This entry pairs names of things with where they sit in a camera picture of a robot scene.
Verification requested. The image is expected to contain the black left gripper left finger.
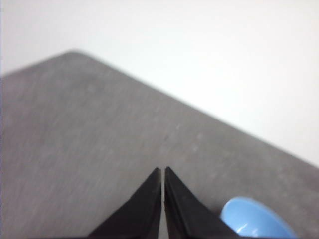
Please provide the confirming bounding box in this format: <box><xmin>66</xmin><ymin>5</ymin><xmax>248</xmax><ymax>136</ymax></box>
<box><xmin>88</xmin><ymin>167</ymin><xmax>162</xmax><ymax>239</ymax></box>

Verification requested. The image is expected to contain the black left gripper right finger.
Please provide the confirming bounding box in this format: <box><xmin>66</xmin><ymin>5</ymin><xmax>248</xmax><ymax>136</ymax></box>
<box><xmin>163</xmin><ymin>166</ymin><xmax>244</xmax><ymax>239</ymax></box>

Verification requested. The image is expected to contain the blue bowl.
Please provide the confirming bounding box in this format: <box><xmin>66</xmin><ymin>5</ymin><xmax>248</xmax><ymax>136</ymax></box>
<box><xmin>220</xmin><ymin>196</ymin><xmax>299</xmax><ymax>239</ymax></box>

